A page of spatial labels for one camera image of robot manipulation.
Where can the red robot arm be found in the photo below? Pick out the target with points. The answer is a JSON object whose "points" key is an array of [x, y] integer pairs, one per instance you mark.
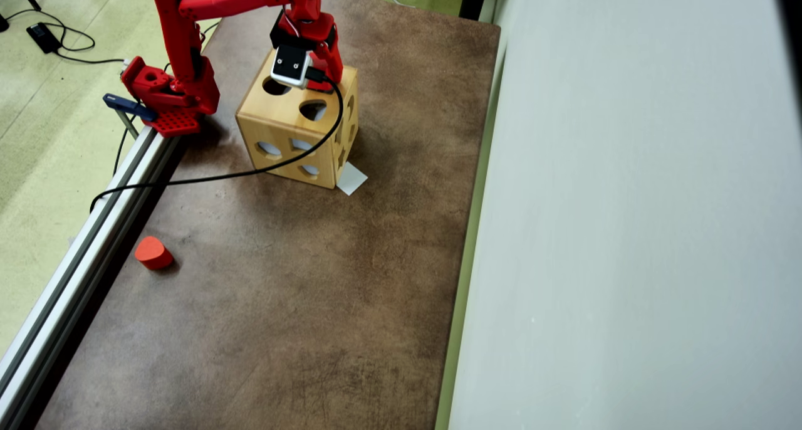
{"points": [[178, 41]]}

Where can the aluminium profile rail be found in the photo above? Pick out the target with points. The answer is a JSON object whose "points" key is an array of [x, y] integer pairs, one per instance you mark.
{"points": [[75, 273]]}

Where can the large white board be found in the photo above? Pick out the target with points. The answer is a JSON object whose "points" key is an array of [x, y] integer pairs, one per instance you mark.
{"points": [[626, 229]]}

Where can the black power adapter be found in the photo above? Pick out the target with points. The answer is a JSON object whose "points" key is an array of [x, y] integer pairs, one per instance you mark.
{"points": [[42, 36]]}

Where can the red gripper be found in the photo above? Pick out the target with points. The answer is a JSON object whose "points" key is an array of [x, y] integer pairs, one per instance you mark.
{"points": [[330, 59]]}

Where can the wooden shape sorter box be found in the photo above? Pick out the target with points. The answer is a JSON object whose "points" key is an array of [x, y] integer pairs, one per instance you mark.
{"points": [[282, 120]]}

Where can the blue clamp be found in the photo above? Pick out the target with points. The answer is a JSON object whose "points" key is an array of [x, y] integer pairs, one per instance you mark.
{"points": [[128, 106]]}

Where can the white paper sheet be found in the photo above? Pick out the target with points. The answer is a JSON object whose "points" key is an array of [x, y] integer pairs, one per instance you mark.
{"points": [[352, 179]]}

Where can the red rounded block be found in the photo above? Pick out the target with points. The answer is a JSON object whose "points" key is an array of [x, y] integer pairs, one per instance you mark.
{"points": [[153, 253]]}

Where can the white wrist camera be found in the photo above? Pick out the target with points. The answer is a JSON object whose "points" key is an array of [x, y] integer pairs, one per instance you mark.
{"points": [[290, 65]]}

